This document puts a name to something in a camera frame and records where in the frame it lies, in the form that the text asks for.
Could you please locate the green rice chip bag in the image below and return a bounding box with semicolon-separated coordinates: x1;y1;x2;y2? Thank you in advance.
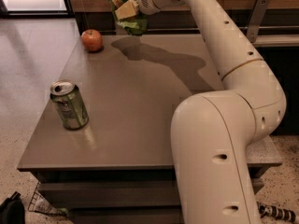
108;0;148;35

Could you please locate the black white striped power strip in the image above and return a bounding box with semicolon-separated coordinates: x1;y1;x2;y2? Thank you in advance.
258;203;299;224

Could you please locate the black bag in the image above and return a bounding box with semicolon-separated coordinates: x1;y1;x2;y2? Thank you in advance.
0;191;25;224

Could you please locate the green soda can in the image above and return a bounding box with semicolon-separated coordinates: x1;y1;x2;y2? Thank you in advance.
50;80;89;130

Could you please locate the red apple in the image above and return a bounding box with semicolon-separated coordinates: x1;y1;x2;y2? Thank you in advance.
81;29;103;52

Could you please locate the wire basket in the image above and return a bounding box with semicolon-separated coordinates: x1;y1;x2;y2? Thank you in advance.
27;183;67;217

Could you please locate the window frame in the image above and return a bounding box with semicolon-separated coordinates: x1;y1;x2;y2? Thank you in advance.
0;0;72;17

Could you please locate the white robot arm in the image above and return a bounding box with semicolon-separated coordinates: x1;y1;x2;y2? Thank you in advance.
136;0;286;224

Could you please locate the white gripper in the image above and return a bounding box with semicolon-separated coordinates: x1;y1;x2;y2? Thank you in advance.
115;0;165;21

